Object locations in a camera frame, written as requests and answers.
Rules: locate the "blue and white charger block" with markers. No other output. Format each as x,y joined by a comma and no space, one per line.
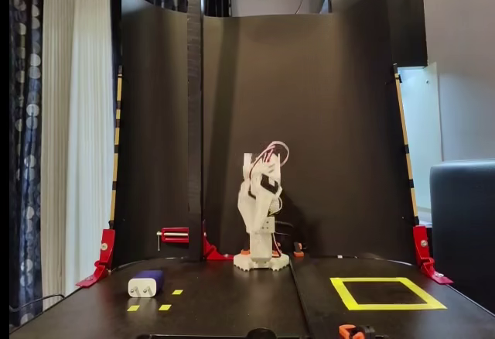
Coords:
145,286

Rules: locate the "dark blue patterned curtain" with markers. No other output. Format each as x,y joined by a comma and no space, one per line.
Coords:
25,141

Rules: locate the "dark blue armchair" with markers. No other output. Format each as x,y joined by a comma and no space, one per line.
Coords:
464,230

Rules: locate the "yellow black striped stick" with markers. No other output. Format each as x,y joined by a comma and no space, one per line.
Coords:
405,141
117,141

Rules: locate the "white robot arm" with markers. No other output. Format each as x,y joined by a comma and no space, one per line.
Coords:
259,246

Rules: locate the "small orange base clamp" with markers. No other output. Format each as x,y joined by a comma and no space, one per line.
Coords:
244,252
276,254

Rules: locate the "orange and black clamp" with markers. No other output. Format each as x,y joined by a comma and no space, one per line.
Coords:
348,332

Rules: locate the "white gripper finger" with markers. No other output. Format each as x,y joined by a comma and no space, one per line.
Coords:
276,206
253,215

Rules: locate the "red screw clamp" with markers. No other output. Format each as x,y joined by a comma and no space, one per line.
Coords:
176,235

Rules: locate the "black round mount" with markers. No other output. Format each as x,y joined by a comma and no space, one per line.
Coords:
262,333

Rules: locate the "white cabinet door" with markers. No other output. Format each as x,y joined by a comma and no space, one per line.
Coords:
419,134

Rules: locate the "yellow tape square outline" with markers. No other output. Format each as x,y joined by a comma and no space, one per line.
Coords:
386,307

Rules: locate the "red corner clamp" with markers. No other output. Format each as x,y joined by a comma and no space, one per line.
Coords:
422,246
105,252

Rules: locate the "black backdrop board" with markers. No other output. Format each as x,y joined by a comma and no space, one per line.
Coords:
309,122

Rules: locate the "red post bracket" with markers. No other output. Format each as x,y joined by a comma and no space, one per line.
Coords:
210,253

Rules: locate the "white pleated curtain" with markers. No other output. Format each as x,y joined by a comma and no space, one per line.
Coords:
77,141

